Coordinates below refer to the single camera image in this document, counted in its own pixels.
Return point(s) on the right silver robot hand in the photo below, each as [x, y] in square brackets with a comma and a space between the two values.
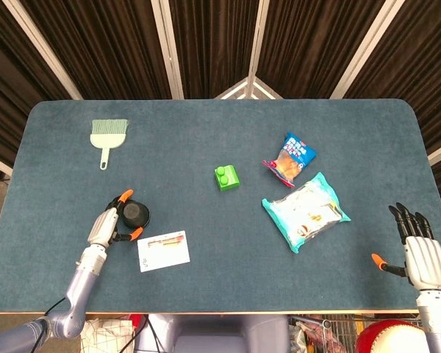
[424, 261]

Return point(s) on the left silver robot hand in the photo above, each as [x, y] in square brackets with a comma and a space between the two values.
[103, 228]

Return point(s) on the upside-down black bowl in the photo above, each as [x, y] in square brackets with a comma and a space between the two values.
[134, 213]

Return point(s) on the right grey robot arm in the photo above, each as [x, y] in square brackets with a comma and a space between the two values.
[437, 320]

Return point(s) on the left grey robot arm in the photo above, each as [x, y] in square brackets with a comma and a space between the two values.
[81, 290]

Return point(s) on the light green hand brush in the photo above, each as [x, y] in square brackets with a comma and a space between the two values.
[108, 141]

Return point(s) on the white printed card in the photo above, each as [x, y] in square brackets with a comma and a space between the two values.
[165, 255]

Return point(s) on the red and white ball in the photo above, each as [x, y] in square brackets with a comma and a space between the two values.
[375, 338]

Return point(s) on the white checked cloth bag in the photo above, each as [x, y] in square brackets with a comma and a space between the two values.
[103, 336]

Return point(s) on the teal snack bag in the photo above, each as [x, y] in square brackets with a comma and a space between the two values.
[308, 213]

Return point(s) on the green toy building block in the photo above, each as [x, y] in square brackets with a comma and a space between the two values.
[229, 182]

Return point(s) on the grey robot torso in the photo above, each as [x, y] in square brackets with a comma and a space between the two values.
[213, 331]

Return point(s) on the blue snack bag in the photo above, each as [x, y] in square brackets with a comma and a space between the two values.
[292, 158]

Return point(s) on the white partition post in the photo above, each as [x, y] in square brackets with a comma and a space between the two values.
[169, 49]
[258, 36]
[44, 49]
[365, 49]

